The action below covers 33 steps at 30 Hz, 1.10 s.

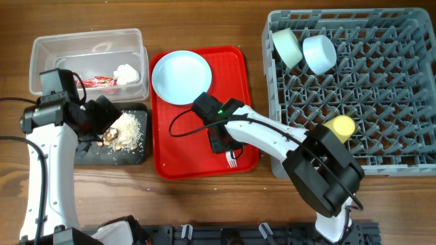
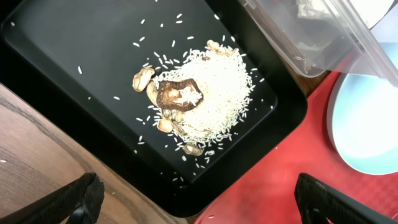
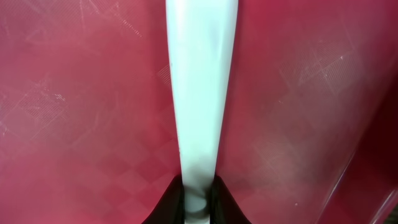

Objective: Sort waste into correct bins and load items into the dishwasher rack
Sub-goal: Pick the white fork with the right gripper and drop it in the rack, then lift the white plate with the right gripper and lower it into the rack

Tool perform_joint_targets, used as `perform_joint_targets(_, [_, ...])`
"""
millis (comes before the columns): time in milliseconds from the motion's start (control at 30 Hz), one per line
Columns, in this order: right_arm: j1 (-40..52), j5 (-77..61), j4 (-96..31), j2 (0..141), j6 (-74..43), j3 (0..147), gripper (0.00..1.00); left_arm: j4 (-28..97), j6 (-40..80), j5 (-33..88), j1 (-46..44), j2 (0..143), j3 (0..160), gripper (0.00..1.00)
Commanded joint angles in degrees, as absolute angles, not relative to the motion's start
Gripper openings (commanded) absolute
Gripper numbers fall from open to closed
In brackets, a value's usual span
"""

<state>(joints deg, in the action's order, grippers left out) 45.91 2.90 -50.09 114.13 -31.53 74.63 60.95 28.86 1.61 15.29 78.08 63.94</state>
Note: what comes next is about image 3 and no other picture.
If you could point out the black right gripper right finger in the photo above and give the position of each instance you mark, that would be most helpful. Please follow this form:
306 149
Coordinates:
223 207

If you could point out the red serving tray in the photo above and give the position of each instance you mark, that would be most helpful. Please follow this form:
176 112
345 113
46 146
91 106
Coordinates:
88 132

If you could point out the white plastic spoon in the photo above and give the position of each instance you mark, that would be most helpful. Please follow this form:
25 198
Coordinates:
200 37

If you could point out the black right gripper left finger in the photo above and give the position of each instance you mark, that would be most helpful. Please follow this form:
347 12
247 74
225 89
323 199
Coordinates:
170 209

